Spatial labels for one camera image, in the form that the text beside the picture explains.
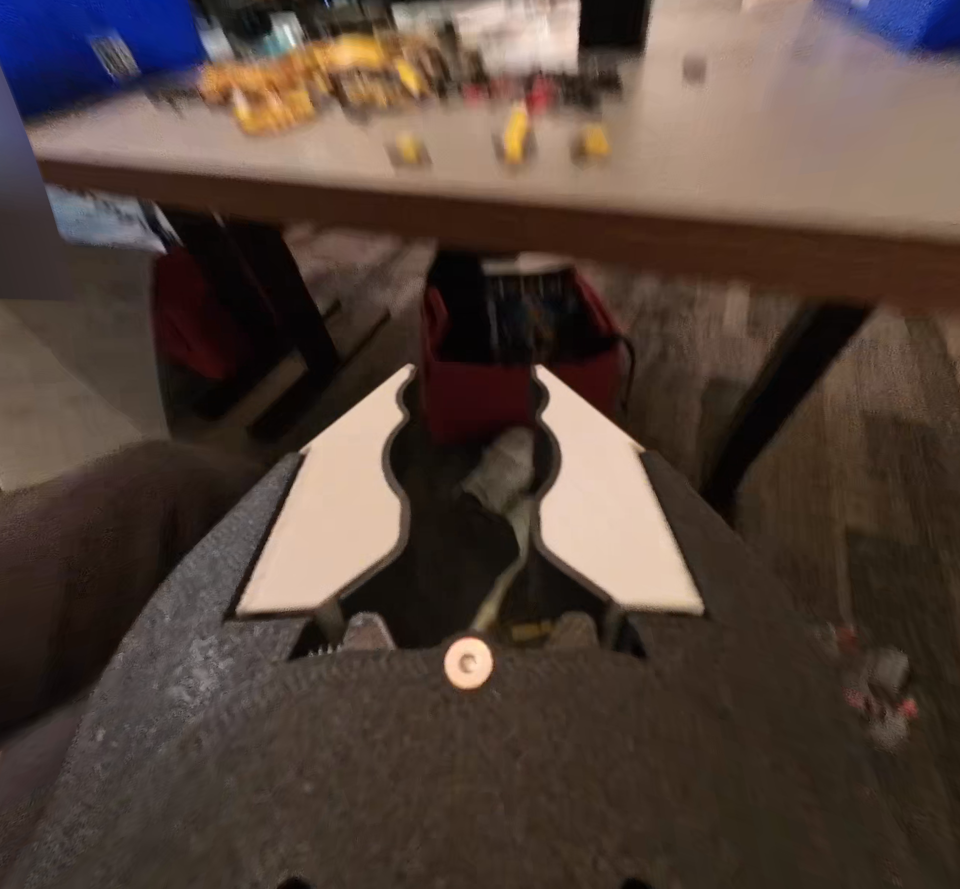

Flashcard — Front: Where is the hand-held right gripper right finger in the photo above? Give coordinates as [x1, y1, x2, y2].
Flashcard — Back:
[531, 364, 708, 628]

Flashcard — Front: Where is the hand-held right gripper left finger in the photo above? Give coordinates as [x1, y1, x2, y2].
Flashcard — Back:
[234, 362, 418, 643]

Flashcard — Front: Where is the red storage box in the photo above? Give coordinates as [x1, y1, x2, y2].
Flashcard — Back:
[418, 270, 628, 448]

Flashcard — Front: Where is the black table leg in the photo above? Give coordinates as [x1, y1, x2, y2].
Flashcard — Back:
[161, 210, 340, 410]
[703, 300, 875, 509]

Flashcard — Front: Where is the person's dark clothing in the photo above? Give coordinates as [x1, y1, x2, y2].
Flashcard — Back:
[0, 439, 290, 755]

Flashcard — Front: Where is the dark red bag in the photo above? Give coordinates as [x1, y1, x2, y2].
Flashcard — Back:
[152, 244, 301, 382]

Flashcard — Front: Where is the small grey red object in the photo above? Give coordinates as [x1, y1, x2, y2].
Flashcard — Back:
[831, 625, 921, 752]

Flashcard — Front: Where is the pile of black red pins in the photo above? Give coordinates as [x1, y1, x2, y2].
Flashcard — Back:
[450, 60, 625, 118]

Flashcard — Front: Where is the pile of yellow grey bricks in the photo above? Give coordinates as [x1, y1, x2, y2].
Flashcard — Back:
[196, 32, 455, 139]

